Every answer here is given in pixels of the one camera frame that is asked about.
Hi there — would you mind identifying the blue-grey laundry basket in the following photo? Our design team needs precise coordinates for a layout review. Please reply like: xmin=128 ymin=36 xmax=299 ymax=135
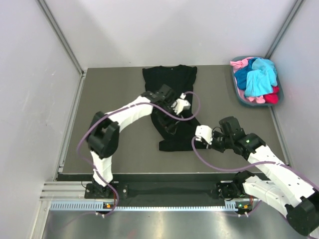
xmin=231 ymin=56 xmax=284 ymax=107

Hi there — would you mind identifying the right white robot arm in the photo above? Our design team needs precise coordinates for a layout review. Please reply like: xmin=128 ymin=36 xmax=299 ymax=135
xmin=199 ymin=117 xmax=319 ymax=236

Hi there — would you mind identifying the black t shirt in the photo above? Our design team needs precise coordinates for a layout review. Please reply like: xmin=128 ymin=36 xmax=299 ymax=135
xmin=142 ymin=65 xmax=200 ymax=152

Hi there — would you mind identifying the pink t shirt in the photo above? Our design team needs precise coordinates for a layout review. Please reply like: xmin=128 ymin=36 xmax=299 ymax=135
xmin=230 ymin=57 xmax=253 ymax=73

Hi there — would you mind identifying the dark blue t shirt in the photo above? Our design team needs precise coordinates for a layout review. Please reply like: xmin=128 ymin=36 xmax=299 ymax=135
xmin=234 ymin=65 xmax=252 ymax=90

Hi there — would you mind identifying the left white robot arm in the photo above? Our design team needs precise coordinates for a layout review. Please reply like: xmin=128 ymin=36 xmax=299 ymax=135
xmin=85 ymin=85 xmax=191 ymax=198

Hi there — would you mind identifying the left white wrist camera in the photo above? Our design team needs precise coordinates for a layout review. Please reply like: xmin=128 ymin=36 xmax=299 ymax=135
xmin=171 ymin=93 xmax=191 ymax=115

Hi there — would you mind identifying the aluminium corner post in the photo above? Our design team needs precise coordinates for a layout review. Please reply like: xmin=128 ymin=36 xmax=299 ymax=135
xmin=34 ymin=0 xmax=87 ymax=75
xmin=265 ymin=0 xmax=306 ymax=59

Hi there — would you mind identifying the purple cable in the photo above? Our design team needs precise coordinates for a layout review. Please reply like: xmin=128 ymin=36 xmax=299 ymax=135
xmin=191 ymin=135 xmax=319 ymax=239
xmin=76 ymin=91 xmax=201 ymax=216

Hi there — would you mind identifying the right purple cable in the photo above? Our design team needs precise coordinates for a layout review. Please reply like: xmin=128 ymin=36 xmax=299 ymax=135
xmin=191 ymin=135 xmax=319 ymax=239

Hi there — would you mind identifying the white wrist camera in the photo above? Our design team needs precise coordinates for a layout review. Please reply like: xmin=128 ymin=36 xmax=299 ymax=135
xmin=195 ymin=125 xmax=213 ymax=145
xmin=171 ymin=93 xmax=191 ymax=115

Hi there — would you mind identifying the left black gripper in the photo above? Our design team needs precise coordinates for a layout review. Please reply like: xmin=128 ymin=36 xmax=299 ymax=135
xmin=155 ymin=103 xmax=183 ymax=133

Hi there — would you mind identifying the right aluminium corner post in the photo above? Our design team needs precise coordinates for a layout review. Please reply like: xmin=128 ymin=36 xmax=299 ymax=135
xmin=265 ymin=0 xmax=306 ymax=59

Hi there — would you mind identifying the red t shirt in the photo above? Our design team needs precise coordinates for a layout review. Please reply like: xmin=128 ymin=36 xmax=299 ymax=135
xmin=263 ymin=86 xmax=280 ymax=104

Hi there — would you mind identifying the left aluminium corner post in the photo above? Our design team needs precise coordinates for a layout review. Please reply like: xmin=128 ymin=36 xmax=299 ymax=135
xmin=34 ymin=0 xmax=87 ymax=75

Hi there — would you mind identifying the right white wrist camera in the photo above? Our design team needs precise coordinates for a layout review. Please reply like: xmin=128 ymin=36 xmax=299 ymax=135
xmin=195 ymin=125 xmax=213 ymax=145

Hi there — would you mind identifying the grey slotted cable duct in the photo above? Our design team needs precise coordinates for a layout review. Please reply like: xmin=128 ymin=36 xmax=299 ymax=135
xmin=48 ymin=198 xmax=252 ymax=212

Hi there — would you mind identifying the light cyan t shirt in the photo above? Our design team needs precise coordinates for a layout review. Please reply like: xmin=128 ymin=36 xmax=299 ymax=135
xmin=245 ymin=58 xmax=278 ymax=97

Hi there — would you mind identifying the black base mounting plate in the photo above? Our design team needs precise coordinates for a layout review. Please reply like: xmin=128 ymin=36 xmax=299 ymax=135
xmin=84 ymin=173 xmax=265 ymax=201

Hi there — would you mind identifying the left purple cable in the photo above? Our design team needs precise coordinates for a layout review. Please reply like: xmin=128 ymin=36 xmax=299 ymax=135
xmin=76 ymin=91 xmax=201 ymax=216

